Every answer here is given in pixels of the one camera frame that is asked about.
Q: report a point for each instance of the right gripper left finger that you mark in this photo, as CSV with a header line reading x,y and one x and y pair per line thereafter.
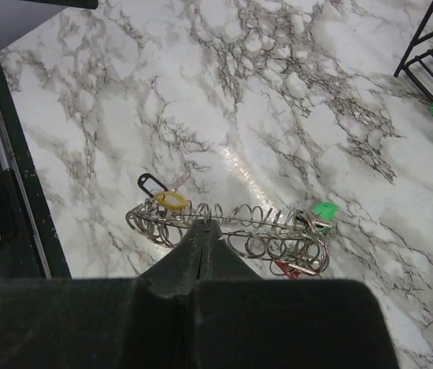
x,y
65,323

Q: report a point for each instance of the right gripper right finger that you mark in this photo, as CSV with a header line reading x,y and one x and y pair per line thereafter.
x,y
331,323

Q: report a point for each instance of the red key tag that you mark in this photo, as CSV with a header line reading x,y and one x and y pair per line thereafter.
x,y
287,270

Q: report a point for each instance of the yellow key tag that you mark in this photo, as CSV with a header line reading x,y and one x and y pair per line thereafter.
x,y
170,200

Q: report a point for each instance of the black key tag with key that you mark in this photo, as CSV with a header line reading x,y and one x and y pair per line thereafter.
x,y
149,185

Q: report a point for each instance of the green key tag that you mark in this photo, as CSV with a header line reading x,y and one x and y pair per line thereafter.
x,y
324,210

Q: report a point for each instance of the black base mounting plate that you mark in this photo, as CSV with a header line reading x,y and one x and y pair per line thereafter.
x,y
53,257

